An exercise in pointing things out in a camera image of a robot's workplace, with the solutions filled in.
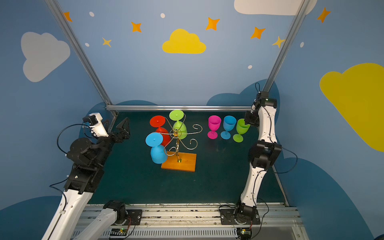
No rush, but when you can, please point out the green wine glass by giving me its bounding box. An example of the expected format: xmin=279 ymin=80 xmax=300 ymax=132
xmin=169 ymin=110 xmax=188 ymax=140
xmin=233 ymin=119 xmax=251 ymax=143

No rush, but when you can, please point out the blue wine glass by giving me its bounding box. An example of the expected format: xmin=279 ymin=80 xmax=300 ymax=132
xmin=145 ymin=132 xmax=168 ymax=164
xmin=221 ymin=116 xmax=237 ymax=140

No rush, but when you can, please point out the pink wine glass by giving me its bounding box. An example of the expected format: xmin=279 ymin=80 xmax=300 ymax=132
xmin=207 ymin=115 xmax=222 ymax=140

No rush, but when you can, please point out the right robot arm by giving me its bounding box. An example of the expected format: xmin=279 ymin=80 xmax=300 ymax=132
xmin=234 ymin=91 xmax=282 ymax=225

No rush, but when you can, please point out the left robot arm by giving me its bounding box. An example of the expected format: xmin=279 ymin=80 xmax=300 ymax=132
xmin=43 ymin=113 xmax=131 ymax=240

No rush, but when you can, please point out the red wine glass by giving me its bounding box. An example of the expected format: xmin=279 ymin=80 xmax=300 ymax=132
xmin=150 ymin=115 xmax=171 ymax=147

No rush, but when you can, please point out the orange wooden rack base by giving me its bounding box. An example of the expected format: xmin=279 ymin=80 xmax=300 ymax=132
xmin=161 ymin=153 xmax=197 ymax=173

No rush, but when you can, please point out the left circuit board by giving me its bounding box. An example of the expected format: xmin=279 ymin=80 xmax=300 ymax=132
xmin=109 ymin=228 xmax=129 ymax=240

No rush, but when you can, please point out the circuit board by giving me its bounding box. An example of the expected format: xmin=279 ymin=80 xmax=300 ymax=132
xmin=109 ymin=228 xmax=129 ymax=240
xmin=236 ymin=228 xmax=252 ymax=240

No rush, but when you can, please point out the right circuit board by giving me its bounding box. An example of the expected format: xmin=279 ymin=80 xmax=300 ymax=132
xmin=236 ymin=228 xmax=252 ymax=240

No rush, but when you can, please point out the left floor edge rail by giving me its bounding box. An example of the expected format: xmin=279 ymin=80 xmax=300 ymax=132
xmin=105 ymin=116 xmax=117 ymax=135

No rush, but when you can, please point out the aluminium frame back bar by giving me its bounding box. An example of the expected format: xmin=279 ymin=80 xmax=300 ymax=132
xmin=106 ymin=105 xmax=251 ymax=112

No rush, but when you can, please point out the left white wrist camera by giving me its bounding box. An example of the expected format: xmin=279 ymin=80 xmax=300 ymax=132
xmin=83 ymin=113 xmax=109 ymax=138

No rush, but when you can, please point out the gold wire glass rack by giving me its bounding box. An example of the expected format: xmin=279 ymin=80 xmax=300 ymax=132
xmin=165 ymin=110 xmax=203 ymax=163

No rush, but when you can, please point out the aluminium frame left post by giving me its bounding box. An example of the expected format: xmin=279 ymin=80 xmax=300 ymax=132
xmin=45 ymin=0 xmax=113 ymax=106

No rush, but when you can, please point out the aluminium frame post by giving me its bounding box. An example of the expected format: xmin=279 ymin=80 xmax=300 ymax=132
xmin=45 ymin=0 xmax=113 ymax=106
xmin=263 ymin=0 xmax=311 ymax=92

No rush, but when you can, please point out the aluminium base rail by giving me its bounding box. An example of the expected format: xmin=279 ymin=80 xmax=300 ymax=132
xmin=49 ymin=203 xmax=310 ymax=240

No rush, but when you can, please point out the aluminium frame right post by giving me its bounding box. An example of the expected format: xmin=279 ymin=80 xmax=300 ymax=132
xmin=263 ymin=0 xmax=311 ymax=92

